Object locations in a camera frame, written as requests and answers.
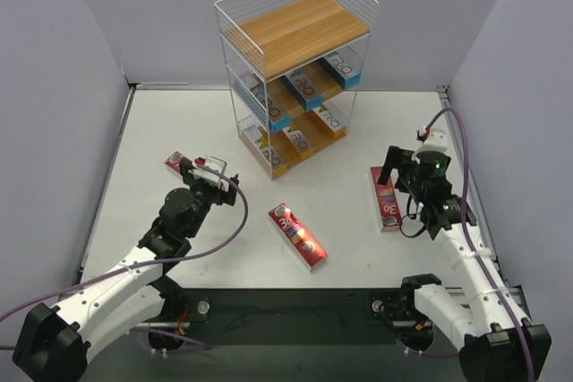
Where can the silver blue toothpaste box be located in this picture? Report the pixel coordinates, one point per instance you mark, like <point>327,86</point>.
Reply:
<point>303,89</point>

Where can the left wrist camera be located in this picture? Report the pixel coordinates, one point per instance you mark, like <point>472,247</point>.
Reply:
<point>209,169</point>

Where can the teal toothpaste box with label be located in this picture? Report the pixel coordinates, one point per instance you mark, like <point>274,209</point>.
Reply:
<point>265,107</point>

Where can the light blue toothpaste box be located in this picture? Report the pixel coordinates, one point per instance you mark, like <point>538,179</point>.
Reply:
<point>339,67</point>

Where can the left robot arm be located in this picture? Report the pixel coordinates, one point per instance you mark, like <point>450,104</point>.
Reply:
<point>57,342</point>

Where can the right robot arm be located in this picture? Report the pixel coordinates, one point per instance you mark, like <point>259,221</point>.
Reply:
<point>495,339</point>

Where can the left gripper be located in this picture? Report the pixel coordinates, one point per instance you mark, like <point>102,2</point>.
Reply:
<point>208,184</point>

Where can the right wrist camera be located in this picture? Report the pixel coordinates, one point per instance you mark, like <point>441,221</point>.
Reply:
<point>431,139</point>

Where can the white wire wooden shelf rack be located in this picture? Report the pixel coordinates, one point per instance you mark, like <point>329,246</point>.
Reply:
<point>271,38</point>

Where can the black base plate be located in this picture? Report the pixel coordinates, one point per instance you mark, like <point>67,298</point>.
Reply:
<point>298,316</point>

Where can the orange toothpaste box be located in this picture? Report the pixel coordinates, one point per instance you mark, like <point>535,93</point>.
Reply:
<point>330,118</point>
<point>256,140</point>
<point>299,142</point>

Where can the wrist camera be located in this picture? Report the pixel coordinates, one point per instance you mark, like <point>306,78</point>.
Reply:
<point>431,139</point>
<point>209,169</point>

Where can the red toothpaste box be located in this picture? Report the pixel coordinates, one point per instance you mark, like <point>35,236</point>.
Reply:
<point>297,236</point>
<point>386,202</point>
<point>179,165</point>

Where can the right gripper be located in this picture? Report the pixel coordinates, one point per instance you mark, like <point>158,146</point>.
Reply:
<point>404,165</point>

